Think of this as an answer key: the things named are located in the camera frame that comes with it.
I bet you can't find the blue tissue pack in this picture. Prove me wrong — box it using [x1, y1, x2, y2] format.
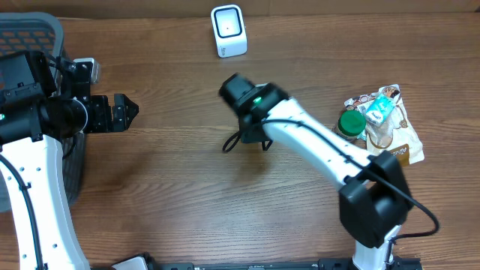
[364, 93, 398, 126]

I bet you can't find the beige snack pouch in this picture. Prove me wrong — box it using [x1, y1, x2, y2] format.
[344, 84, 425, 167]

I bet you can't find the green lid jar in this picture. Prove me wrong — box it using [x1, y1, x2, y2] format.
[332, 110, 367, 142]

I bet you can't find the white barcode scanner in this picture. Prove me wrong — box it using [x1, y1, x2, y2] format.
[211, 4, 248, 59]

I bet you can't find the grey plastic mesh basket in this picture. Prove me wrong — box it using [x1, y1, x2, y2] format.
[1, 12, 86, 206]

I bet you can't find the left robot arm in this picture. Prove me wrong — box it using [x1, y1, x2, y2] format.
[1, 50, 139, 269]

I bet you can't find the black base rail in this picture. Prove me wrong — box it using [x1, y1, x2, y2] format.
[89, 253, 423, 270]

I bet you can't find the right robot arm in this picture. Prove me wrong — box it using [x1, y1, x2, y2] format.
[219, 73, 413, 269]

